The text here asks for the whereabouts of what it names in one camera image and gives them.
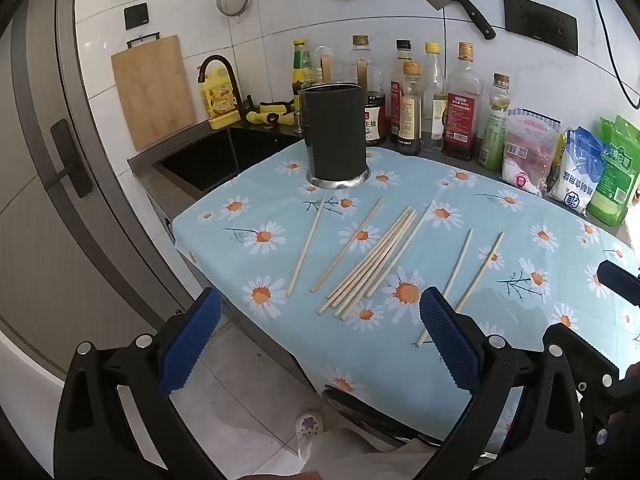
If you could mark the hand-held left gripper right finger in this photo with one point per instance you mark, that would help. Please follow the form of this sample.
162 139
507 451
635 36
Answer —
450 335

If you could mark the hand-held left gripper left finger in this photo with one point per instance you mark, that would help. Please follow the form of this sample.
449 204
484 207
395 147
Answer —
192 340

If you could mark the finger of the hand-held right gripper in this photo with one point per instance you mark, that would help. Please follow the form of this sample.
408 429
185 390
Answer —
620 280
595 375

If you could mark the group of wooden chopsticks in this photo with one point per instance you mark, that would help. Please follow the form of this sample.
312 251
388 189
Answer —
372 257

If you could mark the black cylindrical chopstick holder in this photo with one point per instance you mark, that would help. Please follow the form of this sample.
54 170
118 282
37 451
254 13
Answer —
332 135

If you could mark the green packet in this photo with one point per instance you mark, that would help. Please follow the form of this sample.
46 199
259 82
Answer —
617 180

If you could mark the blue daisy print tablecloth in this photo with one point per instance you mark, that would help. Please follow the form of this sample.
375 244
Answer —
300 350

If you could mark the white and blue packet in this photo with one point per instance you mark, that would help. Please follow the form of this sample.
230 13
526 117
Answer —
577 175

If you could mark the white slipper with purple flower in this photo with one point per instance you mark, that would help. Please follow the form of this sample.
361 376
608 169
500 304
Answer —
309 427

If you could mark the clear bag with pink contents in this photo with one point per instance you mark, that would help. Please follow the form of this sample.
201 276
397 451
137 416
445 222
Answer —
530 155

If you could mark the black kitchen sink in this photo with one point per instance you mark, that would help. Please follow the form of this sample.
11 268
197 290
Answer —
210 160

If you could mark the green label oil bottle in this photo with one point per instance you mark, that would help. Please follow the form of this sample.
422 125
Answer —
494 130

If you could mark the small gold cap bottle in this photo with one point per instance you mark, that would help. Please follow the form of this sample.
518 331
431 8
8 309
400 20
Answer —
410 120

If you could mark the red label glass bottle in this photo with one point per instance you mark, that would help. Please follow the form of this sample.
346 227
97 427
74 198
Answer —
462 115

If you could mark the yellow cleaning cloth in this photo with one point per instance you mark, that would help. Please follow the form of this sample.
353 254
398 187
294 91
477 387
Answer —
262 116

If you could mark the large soy sauce jug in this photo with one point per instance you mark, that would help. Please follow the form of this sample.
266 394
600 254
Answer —
372 110

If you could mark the yellow dish soap bottle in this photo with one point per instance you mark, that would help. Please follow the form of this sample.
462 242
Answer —
218 102

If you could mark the yellow sponge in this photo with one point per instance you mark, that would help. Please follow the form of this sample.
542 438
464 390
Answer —
290 119

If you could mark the small metal sink stopper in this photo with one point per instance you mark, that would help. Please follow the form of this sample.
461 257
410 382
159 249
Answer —
298 122

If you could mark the yellow cap clear bottle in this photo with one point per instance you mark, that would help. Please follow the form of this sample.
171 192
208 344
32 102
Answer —
435 90

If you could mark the wooden cutting board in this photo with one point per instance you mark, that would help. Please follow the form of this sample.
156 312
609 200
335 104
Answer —
152 92

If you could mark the black curved faucet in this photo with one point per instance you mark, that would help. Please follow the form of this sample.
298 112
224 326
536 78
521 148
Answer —
231 72

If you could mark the black cap sauce bottle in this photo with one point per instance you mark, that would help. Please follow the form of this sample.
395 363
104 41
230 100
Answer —
400 60

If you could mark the green label sauce bottle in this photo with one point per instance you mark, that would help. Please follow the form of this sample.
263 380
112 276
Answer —
301 72

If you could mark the clear cooking oil jug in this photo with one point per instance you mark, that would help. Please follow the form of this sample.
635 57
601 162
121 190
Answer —
325 65

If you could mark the black curved frame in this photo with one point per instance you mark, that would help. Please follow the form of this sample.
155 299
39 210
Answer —
365 412

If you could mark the black wall socket panel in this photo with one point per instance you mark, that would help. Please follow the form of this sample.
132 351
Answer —
540 22

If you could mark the small black wall switch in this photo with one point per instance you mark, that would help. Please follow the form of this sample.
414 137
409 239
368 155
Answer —
136 16

